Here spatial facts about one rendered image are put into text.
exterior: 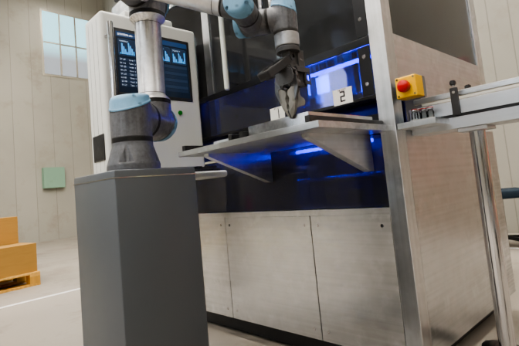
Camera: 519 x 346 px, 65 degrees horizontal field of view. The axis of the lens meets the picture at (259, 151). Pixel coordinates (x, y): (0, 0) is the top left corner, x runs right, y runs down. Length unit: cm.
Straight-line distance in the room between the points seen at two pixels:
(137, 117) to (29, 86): 918
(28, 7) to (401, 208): 1018
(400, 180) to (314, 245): 46
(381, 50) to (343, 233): 68
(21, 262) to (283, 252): 311
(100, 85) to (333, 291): 129
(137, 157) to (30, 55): 945
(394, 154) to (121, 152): 87
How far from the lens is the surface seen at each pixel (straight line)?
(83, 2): 1156
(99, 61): 196
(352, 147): 140
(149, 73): 137
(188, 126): 206
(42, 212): 1005
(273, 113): 180
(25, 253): 448
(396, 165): 145
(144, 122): 121
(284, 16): 127
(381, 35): 153
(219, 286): 220
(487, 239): 153
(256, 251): 193
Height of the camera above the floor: 71
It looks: 5 degrees up
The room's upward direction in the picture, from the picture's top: 5 degrees counter-clockwise
